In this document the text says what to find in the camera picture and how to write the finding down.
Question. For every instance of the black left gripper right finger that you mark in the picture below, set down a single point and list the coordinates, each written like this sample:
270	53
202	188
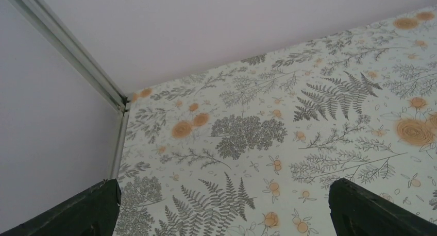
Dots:
358	211

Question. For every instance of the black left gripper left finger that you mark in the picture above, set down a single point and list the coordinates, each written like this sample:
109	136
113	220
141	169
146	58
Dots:
93	211

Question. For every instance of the floral patterned table mat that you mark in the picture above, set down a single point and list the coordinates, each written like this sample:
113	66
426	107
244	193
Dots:
252	147

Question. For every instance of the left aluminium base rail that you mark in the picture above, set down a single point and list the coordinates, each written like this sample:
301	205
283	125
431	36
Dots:
119	143

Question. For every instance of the left aluminium frame post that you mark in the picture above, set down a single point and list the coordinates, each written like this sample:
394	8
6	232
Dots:
49	25

